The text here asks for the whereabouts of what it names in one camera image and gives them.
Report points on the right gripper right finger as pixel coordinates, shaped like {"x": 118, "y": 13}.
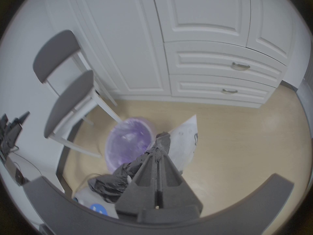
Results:
{"x": 176, "y": 192}

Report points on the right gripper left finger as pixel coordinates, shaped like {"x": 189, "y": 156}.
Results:
{"x": 141, "y": 192}

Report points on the black plastic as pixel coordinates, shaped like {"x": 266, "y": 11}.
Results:
{"x": 110, "y": 185}

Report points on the white printed paper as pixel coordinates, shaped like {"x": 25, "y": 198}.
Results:
{"x": 183, "y": 141}

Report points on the purple plastic bag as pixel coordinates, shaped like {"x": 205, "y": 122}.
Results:
{"x": 127, "y": 141}

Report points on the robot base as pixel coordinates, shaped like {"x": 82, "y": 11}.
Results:
{"x": 95, "y": 202}

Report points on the white trash bin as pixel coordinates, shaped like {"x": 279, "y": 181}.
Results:
{"x": 110, "y": 163}

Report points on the dark grey white chair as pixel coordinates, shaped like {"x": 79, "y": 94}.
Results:
{"x": 71, "y": 99}

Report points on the white wardrobe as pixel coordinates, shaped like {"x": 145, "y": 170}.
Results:
{"x": 195, "y": 33}

